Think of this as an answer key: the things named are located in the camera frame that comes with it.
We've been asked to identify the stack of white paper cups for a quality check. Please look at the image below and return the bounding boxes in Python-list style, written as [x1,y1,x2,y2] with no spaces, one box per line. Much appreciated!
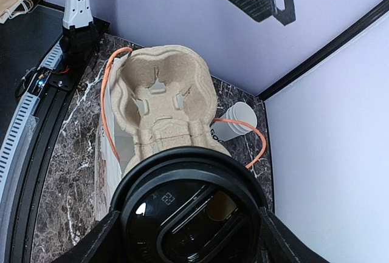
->
[209,101,258,143]

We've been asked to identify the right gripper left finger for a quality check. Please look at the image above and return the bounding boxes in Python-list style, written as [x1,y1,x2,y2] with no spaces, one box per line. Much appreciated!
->
[53,211,122,262]

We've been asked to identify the white paper takeout bag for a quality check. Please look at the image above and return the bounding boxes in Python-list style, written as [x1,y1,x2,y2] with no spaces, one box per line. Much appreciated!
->
[94,47,267,221]

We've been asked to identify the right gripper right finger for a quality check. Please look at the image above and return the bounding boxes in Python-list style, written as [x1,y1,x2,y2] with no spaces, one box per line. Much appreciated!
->
[258,207,328,262]

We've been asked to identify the left black frame post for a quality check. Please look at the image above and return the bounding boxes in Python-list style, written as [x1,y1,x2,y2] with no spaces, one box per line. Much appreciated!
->
[257,0,388,101]

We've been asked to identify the white slotted cable duct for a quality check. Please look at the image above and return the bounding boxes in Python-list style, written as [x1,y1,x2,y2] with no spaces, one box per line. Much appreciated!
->
[0,43,64,179]

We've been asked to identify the brown cardboard cup carrier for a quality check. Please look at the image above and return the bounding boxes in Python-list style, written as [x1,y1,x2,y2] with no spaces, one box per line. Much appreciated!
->
[105,44,232,176]

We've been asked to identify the black cup lid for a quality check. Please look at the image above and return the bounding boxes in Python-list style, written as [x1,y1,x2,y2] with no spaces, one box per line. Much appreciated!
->
[110,146,268,262]

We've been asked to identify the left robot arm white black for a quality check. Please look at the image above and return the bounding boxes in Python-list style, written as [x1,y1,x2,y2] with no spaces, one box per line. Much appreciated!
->
[60,0,296,64]

